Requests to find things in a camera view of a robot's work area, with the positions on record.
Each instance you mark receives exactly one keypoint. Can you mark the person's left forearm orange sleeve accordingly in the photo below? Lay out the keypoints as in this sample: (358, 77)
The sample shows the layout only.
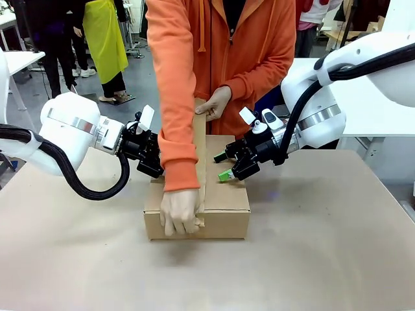
(262, 74)

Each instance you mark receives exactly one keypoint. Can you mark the person's right forearm orange sleeve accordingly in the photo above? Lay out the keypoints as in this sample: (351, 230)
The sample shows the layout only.
(178, 145)

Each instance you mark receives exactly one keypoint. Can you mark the large white work table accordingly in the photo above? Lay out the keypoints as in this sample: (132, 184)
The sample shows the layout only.
(363, 113)

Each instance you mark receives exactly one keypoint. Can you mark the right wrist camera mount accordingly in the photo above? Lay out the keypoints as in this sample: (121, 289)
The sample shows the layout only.
(270, 120)

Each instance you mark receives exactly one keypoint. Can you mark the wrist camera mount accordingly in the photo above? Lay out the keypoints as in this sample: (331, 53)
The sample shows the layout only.
(270, 120)
(147, 116)

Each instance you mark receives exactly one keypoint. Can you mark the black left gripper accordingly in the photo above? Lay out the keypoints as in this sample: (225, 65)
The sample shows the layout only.
(141, 145)

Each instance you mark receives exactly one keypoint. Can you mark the person's right hand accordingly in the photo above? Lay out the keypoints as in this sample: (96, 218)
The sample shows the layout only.
(178, 210)

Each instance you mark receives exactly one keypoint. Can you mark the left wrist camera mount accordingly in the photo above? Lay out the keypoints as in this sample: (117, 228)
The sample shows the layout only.
(147, 116)

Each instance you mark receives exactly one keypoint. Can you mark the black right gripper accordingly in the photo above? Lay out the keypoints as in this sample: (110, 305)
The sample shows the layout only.
(253, 155)

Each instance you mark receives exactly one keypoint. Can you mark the person's orange hoodie torso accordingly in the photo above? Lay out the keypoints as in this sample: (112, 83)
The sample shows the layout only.
(227, 48)

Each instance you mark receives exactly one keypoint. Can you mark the bystander in black clothes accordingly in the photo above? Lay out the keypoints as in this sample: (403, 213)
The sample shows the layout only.
(52, 39)

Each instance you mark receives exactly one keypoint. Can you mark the bystander in yellow apron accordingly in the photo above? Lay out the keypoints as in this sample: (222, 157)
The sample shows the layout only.
(107, 39)

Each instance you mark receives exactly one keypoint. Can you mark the person's left hand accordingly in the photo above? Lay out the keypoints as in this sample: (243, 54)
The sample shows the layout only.
(217, 102)

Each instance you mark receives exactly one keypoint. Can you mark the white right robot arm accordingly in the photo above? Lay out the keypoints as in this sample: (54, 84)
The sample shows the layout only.
(324, 97)

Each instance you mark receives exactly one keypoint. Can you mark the brown cardboard shipping box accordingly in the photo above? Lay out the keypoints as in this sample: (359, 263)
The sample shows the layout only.
(227, 210)

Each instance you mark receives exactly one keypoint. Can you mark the bystander in white red top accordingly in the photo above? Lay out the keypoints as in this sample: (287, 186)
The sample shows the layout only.
(311, 19)

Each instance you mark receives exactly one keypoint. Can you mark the white side table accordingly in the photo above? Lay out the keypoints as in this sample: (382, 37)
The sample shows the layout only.
(19, 64)

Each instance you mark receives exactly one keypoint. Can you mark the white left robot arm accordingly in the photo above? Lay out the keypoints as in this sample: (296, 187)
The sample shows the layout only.
(71, 120)

